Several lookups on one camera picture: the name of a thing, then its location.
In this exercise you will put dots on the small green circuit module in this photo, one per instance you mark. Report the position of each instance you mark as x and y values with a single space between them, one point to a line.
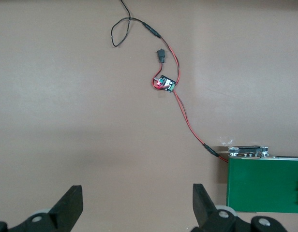
167 84

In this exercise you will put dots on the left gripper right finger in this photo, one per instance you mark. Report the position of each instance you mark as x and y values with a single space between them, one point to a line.
212 220

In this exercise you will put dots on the green conveyor belt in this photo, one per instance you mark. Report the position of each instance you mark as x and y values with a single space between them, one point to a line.
260 183

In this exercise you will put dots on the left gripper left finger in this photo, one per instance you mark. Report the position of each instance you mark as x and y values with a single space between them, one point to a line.
57 220

